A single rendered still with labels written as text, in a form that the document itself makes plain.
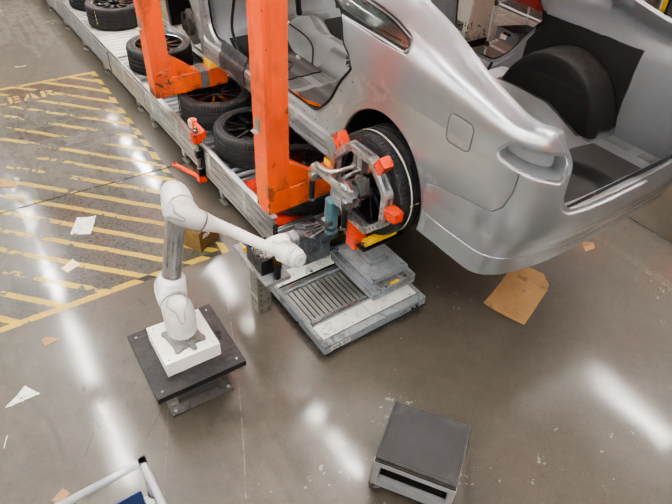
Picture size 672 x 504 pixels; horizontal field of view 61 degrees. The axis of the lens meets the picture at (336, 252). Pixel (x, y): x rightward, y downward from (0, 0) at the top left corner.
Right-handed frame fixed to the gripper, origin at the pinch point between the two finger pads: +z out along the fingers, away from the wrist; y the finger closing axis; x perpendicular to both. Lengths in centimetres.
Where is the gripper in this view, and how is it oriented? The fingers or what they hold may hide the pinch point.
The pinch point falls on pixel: (327, 224)
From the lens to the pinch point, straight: 319.7
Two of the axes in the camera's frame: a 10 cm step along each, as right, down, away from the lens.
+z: 8.2, -3.5, 4.6
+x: 0.5, -7.5, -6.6
